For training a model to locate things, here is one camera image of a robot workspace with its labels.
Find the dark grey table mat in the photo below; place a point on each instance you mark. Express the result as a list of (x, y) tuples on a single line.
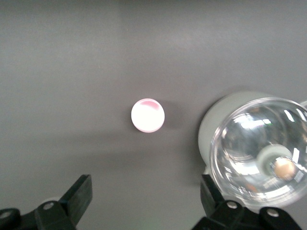
[(72, 72)]

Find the sage green cooking pot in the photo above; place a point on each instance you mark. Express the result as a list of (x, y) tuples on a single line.
[(211, 124)]

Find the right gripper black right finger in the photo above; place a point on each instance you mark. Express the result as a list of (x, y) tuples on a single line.
[(216, 215)]

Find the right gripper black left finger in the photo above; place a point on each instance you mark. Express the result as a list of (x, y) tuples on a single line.
[(72, 203)]

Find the glass pot lid wooden knob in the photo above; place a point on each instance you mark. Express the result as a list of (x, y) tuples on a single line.
[(239, 143)]

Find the pink plastic cup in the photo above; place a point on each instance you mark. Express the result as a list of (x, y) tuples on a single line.
[(147, 115)]

